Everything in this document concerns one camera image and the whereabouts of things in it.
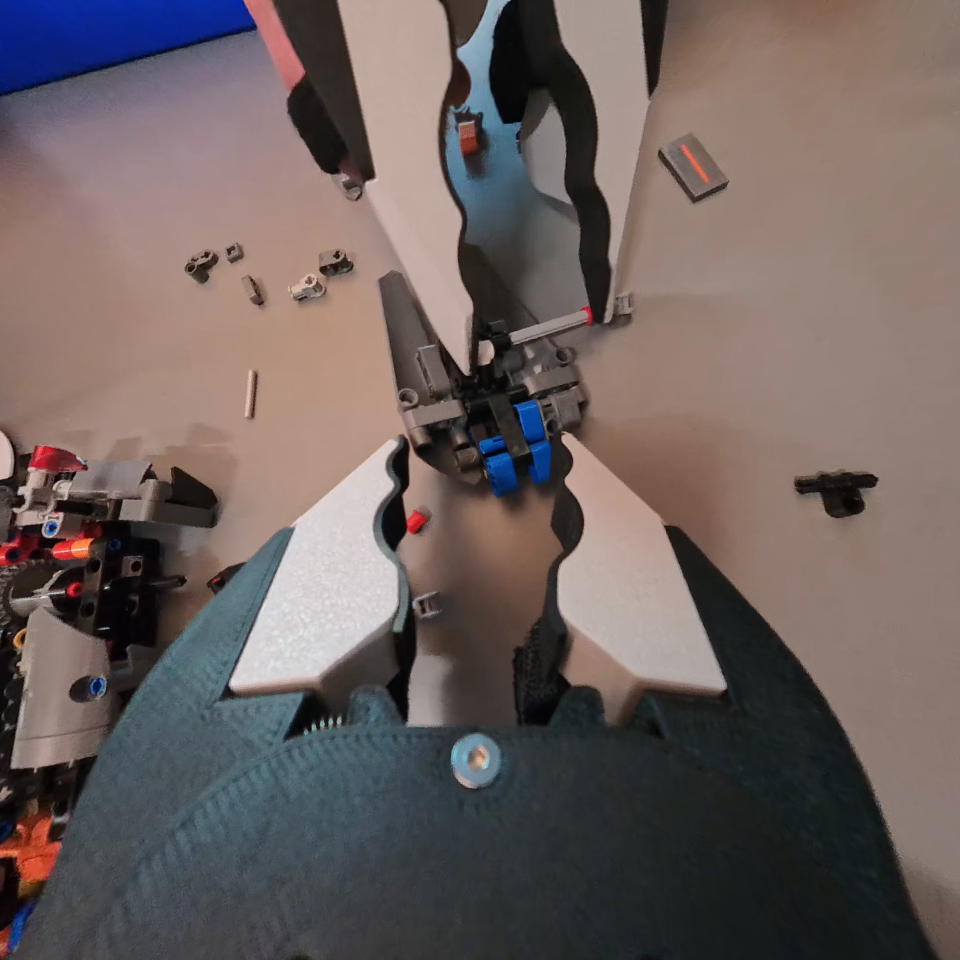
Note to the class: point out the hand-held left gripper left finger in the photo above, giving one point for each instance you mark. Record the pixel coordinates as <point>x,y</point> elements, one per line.
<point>322,615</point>

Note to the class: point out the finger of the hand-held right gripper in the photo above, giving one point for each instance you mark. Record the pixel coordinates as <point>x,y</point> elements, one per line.
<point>615,112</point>
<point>397,112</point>

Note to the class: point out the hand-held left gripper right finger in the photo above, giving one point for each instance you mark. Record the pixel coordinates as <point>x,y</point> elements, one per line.
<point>637,615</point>

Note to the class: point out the metal axle with red bush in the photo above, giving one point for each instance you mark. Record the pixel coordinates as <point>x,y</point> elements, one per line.
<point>547,328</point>

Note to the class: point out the grey black lego subassembly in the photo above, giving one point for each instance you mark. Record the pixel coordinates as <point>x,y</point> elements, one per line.
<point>435,409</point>

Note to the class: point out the orange lego piece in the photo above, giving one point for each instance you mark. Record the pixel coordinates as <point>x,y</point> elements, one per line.
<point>467,139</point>

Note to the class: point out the black grey lego module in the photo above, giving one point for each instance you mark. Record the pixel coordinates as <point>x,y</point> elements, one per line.
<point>426,604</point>

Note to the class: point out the small red lego bush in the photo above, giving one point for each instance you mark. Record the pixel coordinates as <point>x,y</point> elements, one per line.
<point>416,520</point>

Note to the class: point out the dark grey lego axle connector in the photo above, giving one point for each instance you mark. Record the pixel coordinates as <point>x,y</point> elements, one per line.
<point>335,262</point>

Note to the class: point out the light grey lego axle connector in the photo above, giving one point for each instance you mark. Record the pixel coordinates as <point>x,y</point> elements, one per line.
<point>307,287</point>

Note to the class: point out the small dark lego bar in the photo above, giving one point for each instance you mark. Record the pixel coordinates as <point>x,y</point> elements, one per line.
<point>253,289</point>

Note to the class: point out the dark grey lego liftarm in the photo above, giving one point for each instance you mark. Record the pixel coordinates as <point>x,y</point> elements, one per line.
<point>201,264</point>

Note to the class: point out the light grey lego axle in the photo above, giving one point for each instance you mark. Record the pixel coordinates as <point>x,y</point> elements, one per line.
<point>251,394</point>

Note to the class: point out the black T-shaped lego pin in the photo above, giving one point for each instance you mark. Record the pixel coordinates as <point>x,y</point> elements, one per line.
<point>836,491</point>

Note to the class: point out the partly built lego car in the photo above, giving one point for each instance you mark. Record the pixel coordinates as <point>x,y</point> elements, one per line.
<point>67,712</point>

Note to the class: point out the person's right hand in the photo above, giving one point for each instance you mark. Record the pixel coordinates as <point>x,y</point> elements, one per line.
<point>274,34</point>

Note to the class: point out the dark tile with orange stripe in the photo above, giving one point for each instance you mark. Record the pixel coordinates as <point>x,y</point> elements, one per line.
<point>694,166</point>

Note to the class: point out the blue plastic bin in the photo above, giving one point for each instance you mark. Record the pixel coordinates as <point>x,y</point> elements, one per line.
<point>112,37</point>

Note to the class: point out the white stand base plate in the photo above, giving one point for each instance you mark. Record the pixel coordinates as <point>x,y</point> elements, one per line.
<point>6,454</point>

